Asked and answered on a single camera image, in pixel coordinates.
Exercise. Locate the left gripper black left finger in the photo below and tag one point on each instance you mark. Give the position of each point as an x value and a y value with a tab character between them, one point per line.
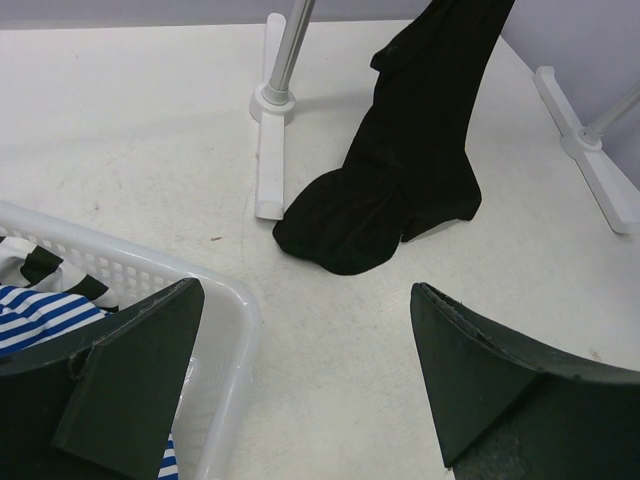
115	380

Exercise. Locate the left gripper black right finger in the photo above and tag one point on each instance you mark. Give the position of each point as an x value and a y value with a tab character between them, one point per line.
506	406

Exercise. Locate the blue white striped tank top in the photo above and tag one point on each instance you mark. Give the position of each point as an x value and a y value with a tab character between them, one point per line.
45	315

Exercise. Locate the black white striped tank top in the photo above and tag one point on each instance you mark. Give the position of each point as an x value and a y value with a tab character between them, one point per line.
27	265

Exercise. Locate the silver clothes rack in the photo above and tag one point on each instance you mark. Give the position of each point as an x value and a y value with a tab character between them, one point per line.
272	106

